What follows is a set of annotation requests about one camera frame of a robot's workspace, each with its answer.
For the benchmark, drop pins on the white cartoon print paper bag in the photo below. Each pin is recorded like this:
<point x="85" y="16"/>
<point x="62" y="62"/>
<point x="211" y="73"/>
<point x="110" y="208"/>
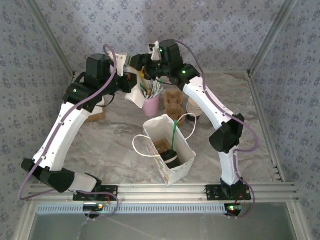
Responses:
<point x="160" y="127"/>

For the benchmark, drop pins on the green drinking straw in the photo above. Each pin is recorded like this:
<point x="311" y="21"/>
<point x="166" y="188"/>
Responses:
<point x="174" y="136"/>

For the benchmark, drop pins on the black white paper coffee cup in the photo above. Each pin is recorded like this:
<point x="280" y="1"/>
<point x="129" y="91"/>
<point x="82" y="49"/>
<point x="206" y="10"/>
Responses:
<point x="172" y="163"/>

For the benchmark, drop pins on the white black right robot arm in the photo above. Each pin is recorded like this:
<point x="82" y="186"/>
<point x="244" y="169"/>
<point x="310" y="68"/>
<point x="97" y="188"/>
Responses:
<point x="205" y="102"/>

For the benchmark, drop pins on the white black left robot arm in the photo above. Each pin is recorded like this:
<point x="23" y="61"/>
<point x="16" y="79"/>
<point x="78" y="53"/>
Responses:
<point x="60" y="135"/>

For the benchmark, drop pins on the paper coffee cup stack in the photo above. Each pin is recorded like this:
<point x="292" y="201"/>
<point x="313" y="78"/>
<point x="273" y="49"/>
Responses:
<point x="192" y="108"/>

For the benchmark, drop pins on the wooden stirrer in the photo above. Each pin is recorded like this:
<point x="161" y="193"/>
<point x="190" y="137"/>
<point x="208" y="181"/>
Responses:
<point x="143" y="85"/>

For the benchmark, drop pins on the pink straw holder cup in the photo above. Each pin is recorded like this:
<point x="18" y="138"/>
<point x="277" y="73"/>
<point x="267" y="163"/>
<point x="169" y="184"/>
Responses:
<point x="151" y="107"/>

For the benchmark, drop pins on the brown pulp cup carrier stack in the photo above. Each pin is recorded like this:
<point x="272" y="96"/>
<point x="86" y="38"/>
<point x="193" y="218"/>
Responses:
<point x="175" y="110"/>

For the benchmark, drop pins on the brown cardboard napkin tray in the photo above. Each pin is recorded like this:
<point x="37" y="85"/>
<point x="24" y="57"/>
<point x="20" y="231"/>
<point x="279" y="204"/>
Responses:
<point x="97" y="117"/>

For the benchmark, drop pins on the small circuit board with LED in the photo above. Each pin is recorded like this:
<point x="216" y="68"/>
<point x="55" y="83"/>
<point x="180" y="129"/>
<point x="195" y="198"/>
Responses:
<point x="233" y="208"/>
<point x="92" y="207"/>

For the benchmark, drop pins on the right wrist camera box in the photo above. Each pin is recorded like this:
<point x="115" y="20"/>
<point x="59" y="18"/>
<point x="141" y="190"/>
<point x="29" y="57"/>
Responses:
<point x="155" y="53"/>

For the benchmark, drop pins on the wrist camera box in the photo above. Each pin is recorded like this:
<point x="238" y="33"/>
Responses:
<point x="120" y="62"/>
<point x="155" y="53"/>

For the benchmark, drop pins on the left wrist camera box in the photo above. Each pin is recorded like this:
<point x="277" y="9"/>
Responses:
<point x="120" y="62"/>

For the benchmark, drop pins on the aluminium frame post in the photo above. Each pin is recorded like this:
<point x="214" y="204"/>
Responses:
<point x="53" y="37"/>
<point x="270" y="37"/>

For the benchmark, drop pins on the aluminium table back rail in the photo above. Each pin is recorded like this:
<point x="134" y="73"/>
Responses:
<point x="225" y="72"/>

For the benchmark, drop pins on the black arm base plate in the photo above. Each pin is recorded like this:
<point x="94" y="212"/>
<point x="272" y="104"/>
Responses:
<point x="212" y="193"/>
<point x="113" y="189"/>

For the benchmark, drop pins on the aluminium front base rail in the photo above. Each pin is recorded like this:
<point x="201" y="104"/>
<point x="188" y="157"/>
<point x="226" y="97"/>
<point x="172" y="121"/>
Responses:
<point x="162" y="192"/>

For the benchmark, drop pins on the aluminium frame leg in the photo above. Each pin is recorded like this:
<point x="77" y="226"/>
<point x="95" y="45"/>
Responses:
<point x="297" y="222"/>
<point x="26" y="222"/>

